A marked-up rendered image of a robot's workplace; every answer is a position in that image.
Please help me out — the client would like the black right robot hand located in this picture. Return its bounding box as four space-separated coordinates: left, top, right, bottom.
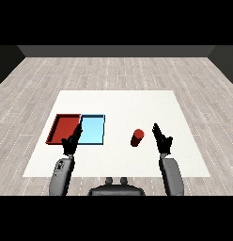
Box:
151 122 174 155

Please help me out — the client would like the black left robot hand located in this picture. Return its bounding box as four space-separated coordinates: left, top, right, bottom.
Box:
60 122 84 156

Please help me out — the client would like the red shallow open box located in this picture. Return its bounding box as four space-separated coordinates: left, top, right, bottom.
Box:
45 113 82 146

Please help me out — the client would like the light blue shallow open box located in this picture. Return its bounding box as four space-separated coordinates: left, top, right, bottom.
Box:
76 114 106 146

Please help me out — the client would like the small red can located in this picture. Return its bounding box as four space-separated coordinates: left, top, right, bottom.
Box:
130 128 146 148

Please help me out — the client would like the dark grey robot body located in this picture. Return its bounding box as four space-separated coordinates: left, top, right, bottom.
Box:
87 177 146 197

